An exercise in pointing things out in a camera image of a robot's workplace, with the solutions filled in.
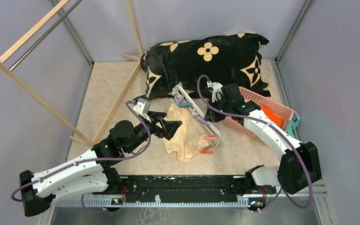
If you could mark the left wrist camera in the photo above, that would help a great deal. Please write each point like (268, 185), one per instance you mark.
(142, 107)

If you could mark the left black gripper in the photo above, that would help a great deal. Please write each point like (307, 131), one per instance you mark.
(168, 127)

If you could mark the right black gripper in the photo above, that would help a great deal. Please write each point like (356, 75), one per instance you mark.
(211, 116)

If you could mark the orange clothespin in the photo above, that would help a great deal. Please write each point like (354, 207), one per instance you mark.
(206, 152)

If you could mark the black floral pillow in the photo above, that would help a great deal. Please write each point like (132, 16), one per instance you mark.
(224, 59)

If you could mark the wooden drying rack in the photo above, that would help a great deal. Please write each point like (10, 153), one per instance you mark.
(38, 94)

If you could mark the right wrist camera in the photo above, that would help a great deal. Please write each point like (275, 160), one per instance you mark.
(216, 90)

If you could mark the orange underwear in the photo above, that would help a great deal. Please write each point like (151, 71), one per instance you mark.
(272, 116)

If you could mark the teal clothespin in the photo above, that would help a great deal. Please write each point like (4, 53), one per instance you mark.
(184, 105)

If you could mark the metal rack rod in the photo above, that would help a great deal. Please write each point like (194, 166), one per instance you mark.
(44, 35)

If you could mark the pink plastic basket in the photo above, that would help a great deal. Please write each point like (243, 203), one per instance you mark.
(281, 114)

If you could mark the white clip hanger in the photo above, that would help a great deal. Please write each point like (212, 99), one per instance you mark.
(195, 114)

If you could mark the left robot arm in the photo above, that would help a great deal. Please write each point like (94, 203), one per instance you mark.
(92, 171)

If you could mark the cream boxer underwear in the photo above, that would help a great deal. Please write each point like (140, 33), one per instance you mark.
(186, 144)

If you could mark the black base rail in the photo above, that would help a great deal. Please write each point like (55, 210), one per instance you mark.
(163, 191)

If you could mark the purple clothespin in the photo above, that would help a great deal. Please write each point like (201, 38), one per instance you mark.
(180, 100)

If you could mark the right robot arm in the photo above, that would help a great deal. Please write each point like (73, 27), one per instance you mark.
(299, 162)

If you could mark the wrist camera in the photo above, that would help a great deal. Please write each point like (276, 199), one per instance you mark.
(142, 107)
(216, 90)

